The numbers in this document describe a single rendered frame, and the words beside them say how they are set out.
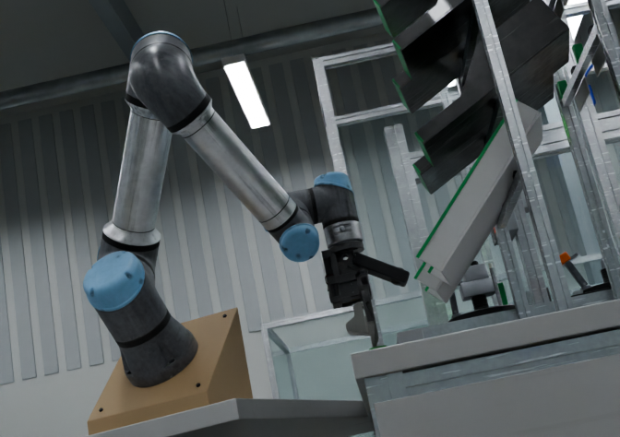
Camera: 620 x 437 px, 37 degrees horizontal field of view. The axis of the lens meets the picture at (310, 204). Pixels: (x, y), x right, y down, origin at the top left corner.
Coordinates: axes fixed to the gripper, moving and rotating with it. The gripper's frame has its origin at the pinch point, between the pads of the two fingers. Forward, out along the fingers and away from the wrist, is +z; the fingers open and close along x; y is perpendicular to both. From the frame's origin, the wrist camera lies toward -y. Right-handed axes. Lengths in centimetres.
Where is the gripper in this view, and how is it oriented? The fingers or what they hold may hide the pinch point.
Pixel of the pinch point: (376, 340)
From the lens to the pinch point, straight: 186.6
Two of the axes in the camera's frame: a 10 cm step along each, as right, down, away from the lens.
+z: 1.9, 9.4, -3.0
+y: -9.8, 2.1, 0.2
